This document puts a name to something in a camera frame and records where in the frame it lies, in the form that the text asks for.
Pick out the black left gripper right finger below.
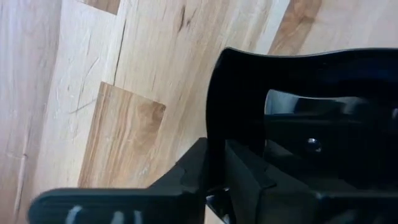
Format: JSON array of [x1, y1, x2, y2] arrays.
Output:
[[225, 139, 277, 200]]

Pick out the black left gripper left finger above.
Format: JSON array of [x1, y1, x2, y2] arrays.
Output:
[[149, 137, 208, 191]]

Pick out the black glossy flared square plate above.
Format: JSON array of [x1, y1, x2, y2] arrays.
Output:
[[205, 46, 398, 224]]

